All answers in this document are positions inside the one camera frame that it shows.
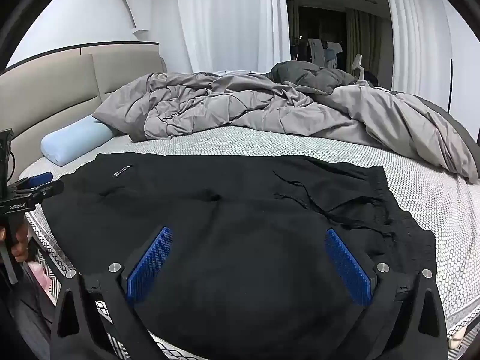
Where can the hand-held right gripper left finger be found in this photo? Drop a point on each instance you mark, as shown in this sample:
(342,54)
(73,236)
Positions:
(150,266)

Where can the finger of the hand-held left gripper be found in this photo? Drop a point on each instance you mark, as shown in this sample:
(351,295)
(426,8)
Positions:
(48,190)
(39,179)

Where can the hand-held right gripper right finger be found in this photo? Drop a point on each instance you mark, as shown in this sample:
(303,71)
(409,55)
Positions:
(348,270)

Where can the black pants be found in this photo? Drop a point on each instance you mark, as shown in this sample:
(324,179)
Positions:
(240,240)

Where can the person's left hand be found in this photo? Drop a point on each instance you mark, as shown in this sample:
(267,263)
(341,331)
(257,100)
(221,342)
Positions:
(20,245)

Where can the light blue pillow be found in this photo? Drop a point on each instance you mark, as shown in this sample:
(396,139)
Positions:
(75,138)

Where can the pink cloth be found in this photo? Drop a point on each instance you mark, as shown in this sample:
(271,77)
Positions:
(41,275)

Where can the beige padded headboard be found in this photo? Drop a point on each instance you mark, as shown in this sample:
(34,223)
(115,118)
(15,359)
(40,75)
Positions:
(56,90)

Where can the honeycomb patterned bed mattress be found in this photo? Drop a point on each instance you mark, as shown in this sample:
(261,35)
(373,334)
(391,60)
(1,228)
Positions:
(412,195)

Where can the grey quilted duvet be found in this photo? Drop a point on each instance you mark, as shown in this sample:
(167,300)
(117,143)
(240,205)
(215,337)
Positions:
(243,108)

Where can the dark grey blanket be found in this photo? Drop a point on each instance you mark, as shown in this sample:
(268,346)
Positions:
(311,77)

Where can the white chair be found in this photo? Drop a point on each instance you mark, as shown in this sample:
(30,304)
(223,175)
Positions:
(358,62)

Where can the clothes rack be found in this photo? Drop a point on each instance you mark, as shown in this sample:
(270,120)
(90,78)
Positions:
(318,50)

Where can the beige curtain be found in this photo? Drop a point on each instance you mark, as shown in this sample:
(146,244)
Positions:
(369,37)

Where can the white curtain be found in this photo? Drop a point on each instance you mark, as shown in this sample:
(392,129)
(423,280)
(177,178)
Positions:
(416,26)
(225,18)

